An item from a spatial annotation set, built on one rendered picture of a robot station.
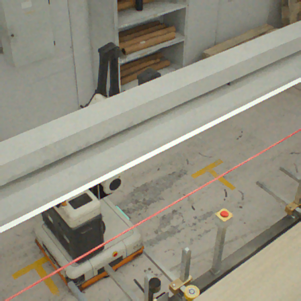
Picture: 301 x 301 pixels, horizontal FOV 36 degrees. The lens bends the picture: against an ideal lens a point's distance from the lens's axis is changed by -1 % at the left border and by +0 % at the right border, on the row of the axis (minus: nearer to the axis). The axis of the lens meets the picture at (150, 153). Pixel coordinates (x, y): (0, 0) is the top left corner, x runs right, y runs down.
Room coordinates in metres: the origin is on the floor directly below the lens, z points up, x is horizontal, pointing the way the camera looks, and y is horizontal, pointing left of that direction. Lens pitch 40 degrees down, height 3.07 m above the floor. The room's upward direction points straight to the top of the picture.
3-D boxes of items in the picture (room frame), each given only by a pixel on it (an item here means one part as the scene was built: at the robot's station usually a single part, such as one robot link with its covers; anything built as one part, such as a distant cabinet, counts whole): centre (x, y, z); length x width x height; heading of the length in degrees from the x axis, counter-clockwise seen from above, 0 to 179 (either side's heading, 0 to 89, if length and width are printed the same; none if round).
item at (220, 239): (1.69, -0.40, 0.93); 0.05 x 0.05 x 0.45; 38
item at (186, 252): (1.53, -0.19, 0.89); 0.04 x 0.04 x 0.48; 38
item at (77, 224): (2.33, 0.56, 0.59); 0.55 x 0.34 x 0.83; 38
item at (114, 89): (2.83, 0.26, 1.40); 0.11 x 0.06 x 0.43; 38
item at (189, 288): (1.42, -0.23, 0.85); 0.08 x 0.08 x 0.11
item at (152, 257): (1.58, -0.10, 0.84); 0.43 x 0.03 x 0.04; 38
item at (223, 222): (1.69, -0.40, 1.18); 0.07 x 0.07 x 0.08; 38
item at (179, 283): (1.52, -0.17, 0.84); 0.14 x 0.06 x 0.05; 128
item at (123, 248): (2.39, 0.49, 0.16); 0.67 x 0.64 x 0.25; 128
